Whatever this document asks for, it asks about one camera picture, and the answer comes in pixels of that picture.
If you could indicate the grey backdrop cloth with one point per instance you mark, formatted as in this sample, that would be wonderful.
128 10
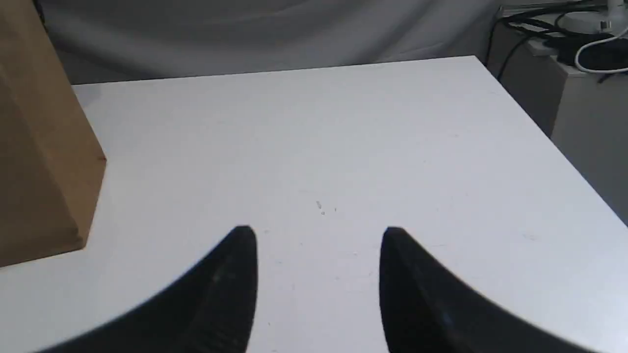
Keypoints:
116 40

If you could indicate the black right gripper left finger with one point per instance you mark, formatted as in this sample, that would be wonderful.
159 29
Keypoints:
209 309

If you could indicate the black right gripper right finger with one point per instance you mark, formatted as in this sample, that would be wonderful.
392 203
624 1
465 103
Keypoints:
506 294

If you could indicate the brown paper bag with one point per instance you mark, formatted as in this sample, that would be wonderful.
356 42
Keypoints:
51 163

